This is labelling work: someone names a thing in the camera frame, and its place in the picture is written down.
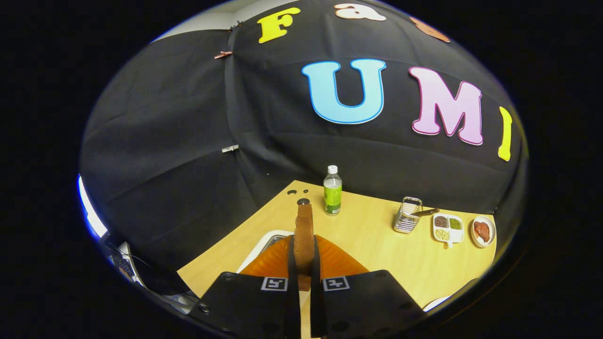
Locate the white toaster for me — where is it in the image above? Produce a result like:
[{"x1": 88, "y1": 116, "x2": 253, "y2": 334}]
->
[{"x1": 236, "y1": 229, "x2": 295, "y2": 274}]

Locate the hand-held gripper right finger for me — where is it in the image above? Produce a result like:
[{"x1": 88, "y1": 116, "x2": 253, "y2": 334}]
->
[{"x1": 309, "y1": 234, "x2": 428, "y2": 339}]

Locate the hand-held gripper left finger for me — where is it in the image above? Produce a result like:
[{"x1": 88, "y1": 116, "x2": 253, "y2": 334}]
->
[{"x1": 191, "y1": 234, "x2": 302, "y2": 339}]

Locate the black backdrop cloth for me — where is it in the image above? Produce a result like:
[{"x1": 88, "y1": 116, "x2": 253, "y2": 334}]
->
[{"x1": 79, "y1": 0, "x2": 528, "y2": 292}]

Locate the toasted bread slice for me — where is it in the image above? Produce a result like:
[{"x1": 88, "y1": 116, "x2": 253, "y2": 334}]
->
[{"x1": 293, "y1": 203, "x2": 315, "y2": 291}]

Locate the white divided grain dish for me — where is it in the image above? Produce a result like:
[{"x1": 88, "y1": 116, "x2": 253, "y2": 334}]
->
[{"x1": 432, "y1": 213, "x2": 465, "y2": 249}]

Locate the light green plate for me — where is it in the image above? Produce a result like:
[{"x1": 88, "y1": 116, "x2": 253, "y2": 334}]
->
[{"x1": 423, "y1": 295, "x2": 454, "y2": 312}]

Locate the round white plate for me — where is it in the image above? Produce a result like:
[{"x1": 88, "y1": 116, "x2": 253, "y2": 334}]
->
[{"x1": 471, "y1": 215, "x2": 497, "y2": 248}]

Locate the green label plastic bottle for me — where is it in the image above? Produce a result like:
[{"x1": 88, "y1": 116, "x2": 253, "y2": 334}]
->
[{"x1": 323, "y1": 165, "x2": 343, "y2": 216}]

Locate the metal wire utensil holder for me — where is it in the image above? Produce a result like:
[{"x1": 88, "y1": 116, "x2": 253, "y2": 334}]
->
[{"x1": 393, "y1": 196, "x2": 423, "y2": 234}]

